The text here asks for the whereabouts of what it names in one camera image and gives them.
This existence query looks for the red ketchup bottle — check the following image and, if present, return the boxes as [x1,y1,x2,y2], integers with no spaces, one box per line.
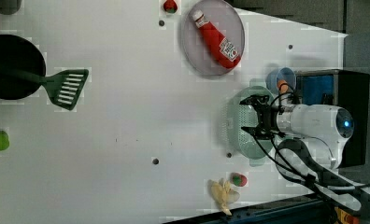
[192,10,241,69]

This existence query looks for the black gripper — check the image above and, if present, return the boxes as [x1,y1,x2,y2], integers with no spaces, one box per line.
[240,95,278,139]

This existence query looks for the mint green plastic strainer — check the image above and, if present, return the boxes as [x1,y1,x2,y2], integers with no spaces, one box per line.
[222,79,274,167]

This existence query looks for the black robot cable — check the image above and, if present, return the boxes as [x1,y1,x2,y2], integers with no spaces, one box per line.
[251,91,340,218]

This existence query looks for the yellow banana bunch toy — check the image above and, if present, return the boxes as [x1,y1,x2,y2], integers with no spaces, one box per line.
[209,179,240,216]

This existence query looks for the orange carrot toy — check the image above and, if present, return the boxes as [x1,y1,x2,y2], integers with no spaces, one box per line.
[277,79,289,93]

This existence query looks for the small red strawberry toy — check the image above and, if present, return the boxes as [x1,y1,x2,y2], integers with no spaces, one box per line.
[163,0,178,14]

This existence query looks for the grey oval plate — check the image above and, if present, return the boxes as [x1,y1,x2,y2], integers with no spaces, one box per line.
[180,0,245,76]

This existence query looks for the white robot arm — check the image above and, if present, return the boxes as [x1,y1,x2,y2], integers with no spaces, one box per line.
[239,94,370,222]

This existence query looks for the blue bowl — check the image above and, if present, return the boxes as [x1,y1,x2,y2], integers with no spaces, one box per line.
[266,67,296,94]

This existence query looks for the green slotted spatula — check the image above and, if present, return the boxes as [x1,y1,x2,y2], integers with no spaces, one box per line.
[0,64,89,111]

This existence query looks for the black frying pan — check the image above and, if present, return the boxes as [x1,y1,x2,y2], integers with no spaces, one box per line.
[0,35,46,100]

